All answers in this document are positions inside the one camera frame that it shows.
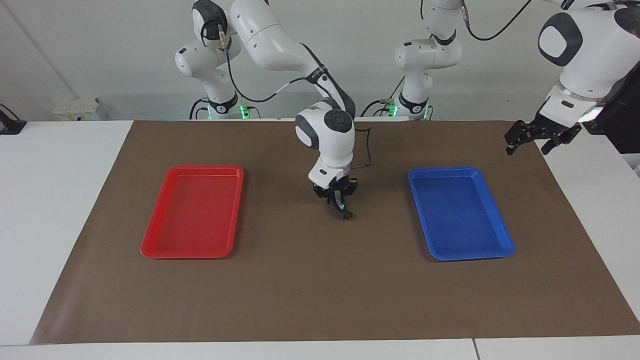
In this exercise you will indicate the curved metal brake shoe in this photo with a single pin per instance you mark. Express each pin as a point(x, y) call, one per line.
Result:
point(346, 215)

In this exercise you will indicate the white wall socket box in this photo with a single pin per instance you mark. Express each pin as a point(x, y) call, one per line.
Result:
point(75, 109)

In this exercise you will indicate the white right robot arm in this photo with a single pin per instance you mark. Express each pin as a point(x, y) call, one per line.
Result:
point(270, 35)

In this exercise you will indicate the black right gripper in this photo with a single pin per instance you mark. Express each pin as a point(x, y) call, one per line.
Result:
point(337, 186)

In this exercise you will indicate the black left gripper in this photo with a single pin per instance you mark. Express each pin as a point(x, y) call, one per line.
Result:
point(552, 127)

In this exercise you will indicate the brown table mat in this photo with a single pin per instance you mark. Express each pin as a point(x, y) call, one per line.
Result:
point(320, 290)

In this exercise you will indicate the small black desk device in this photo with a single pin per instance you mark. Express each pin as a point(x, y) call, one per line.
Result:
point(10, 125)

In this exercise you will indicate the blue plastic tray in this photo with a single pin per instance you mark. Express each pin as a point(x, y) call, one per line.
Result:
point(460, 215)

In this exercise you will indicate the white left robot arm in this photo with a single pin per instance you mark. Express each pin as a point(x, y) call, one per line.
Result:
point(595, 65)

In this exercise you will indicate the red plastic tray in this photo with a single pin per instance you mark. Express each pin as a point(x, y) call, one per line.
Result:
point(195, 215)

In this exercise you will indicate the large black equipment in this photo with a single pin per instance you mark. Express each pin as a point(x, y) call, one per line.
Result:
point(625, 130)

